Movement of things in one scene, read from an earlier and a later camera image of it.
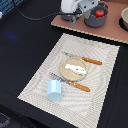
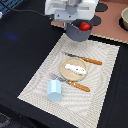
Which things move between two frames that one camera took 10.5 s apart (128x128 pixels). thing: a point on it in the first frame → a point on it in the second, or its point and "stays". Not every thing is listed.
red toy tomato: [99, 13] → [84, 26]
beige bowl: [124, 15] stays
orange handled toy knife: [84, 58] stays
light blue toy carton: [54, 90] stays
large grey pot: [94, 21] → [74, 32]
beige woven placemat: [77, 107] stays
